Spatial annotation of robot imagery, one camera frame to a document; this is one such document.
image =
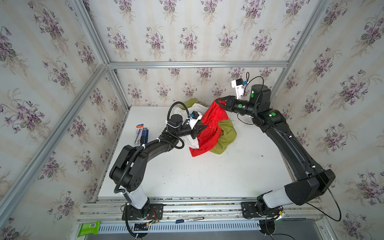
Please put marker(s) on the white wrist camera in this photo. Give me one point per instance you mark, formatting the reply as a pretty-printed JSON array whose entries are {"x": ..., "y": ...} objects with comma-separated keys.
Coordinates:
[
  {"x": 193, "y": 119},
  {"x": 239, "y": 85}
]

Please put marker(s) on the aluminium rail frame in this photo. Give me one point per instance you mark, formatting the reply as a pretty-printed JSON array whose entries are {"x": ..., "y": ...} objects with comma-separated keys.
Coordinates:
[{"x": 110, "y": 210}]

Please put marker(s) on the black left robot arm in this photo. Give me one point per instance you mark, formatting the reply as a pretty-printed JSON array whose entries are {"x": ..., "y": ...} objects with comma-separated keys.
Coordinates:
[{"x": 129, "y": 168}]

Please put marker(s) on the white slotted cable duct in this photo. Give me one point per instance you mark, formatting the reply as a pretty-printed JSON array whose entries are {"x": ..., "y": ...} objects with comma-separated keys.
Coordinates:
[{"x": 199, "y": 226}]

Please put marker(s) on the green wet wipes pack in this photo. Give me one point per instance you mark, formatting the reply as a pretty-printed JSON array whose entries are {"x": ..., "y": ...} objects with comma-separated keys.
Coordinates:
[{"x": 89, "y": 229}]

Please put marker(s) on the red cloth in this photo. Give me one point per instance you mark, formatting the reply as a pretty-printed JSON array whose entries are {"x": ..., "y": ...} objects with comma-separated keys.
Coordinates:
[{"x": 209, "y": 137}]

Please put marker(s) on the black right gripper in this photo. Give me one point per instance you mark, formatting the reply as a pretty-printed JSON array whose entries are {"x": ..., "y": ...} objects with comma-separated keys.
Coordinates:
[{"x": 229, "y": 103}]

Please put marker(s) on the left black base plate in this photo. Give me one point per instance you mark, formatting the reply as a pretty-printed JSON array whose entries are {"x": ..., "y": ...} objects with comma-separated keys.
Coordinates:
[{"x": 149, "y": 212}]

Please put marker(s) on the blue silver pen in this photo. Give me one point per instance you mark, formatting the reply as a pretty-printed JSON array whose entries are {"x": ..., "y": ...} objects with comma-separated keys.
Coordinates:
[{"x": 180, "y": 221}]

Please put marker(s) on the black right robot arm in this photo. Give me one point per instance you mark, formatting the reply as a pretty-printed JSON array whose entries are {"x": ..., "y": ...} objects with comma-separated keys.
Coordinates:
[{"x": 312, "y": 180}]

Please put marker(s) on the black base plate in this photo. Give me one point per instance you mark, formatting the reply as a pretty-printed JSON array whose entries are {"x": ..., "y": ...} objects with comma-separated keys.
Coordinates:
[
  {"x": 149, "y": 212},
  {"x": 259, "y": 210}
]

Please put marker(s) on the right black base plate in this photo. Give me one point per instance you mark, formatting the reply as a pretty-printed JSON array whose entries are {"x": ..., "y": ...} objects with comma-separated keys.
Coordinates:
[{"x": 259, "y": 210}]

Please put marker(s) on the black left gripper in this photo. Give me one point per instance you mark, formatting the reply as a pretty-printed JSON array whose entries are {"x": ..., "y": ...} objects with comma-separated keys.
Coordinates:
[{"x": 193, "y": 130}]

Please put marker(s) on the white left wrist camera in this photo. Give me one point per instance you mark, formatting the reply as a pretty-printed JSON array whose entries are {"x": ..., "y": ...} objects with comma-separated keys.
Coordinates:
[{"x": 193, "y": 119}]

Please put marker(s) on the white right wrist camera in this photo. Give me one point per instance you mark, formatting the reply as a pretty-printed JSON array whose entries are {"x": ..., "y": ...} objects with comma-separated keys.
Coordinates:
[{"x": 239, "y": 85}]

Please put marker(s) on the red blue packaged tool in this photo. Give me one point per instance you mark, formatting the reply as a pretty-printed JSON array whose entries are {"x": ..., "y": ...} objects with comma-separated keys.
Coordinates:
[{"x": 142, "y": 134}]

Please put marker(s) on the olive green cloth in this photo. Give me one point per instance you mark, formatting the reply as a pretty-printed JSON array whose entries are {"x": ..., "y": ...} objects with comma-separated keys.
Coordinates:
[{"x": 226, "y": 138}]

